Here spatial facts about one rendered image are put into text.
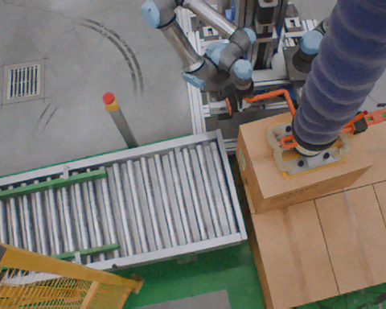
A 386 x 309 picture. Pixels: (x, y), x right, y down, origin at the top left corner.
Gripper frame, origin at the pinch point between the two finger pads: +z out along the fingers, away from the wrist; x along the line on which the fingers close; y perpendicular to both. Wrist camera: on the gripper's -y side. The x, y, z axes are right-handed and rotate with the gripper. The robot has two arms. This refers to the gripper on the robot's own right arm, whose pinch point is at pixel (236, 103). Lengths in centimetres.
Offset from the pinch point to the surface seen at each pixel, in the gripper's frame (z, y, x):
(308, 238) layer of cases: 66, 27, -68
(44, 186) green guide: 56, -119, 5
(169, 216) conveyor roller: 65, -49, -31
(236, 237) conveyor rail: 61, -15, -55
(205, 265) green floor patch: 120, -37, -61
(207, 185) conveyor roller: 65, -22, -19
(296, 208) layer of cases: 66, 26, -48
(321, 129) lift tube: -32, 24, -35
